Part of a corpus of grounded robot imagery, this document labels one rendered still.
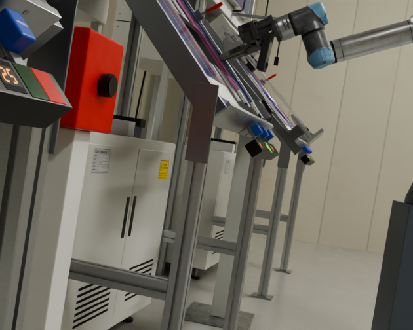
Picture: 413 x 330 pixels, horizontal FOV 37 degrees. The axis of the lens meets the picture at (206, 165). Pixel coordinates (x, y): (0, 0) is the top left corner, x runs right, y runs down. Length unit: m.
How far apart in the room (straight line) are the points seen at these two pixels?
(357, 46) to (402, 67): 3.20
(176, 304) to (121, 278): 0.14
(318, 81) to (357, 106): 0.38
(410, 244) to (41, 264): 1.25
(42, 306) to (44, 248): 0.10
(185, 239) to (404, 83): 4.06
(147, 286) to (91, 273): 0.14
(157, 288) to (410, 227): 0.91
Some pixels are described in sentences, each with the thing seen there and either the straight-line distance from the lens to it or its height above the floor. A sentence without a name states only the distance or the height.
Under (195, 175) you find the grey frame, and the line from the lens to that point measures 1.33.
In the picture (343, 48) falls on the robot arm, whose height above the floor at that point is 1.01.
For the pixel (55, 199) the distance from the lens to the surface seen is 1.04.
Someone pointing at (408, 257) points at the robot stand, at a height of 0.39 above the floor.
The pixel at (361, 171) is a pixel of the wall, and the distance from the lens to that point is 5.12.
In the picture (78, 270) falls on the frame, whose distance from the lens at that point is 1.44.
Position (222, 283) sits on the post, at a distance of 2.31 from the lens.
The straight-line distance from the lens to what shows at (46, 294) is 1.06.
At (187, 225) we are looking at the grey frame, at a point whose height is 0.45.
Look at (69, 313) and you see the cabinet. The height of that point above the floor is 0.17.
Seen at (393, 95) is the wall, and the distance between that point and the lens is 5.20.
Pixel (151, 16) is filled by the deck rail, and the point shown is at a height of 0.90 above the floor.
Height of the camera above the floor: 0.62
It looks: 2 degrees down
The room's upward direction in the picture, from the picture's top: 9 degrees clockwise
